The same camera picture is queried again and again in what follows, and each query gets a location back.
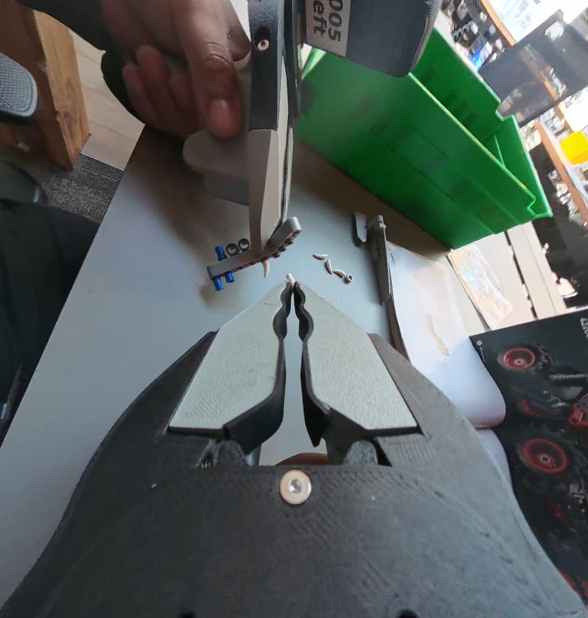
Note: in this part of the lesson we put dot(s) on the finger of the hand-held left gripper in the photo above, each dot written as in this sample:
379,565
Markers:
285,159
264,183

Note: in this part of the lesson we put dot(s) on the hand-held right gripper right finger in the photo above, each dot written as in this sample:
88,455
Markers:
356,381

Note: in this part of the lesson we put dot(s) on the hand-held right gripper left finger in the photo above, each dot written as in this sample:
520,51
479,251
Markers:
231,376

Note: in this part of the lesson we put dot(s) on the grey bent lego beam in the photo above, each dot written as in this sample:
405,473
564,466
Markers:
286,231

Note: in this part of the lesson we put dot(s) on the person's left forearm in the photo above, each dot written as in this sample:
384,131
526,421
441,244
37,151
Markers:
67,9

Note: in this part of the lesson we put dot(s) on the open lego instruction booklet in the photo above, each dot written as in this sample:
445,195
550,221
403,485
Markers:
448,367

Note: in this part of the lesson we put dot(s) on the long grey lego panel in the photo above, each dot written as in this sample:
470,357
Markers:
378,251

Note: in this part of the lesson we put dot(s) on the person's left hand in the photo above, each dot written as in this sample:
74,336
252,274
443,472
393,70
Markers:
192,58

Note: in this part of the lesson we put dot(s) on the green plastic bin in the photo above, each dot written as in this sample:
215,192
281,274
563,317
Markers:
419,159

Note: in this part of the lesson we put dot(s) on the clear plastic bag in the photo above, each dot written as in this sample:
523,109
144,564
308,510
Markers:
482,285

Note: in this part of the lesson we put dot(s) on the yellow storage bin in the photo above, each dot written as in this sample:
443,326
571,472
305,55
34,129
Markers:
577,147

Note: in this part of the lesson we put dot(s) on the wooden post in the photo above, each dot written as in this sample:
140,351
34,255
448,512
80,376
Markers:
47,96

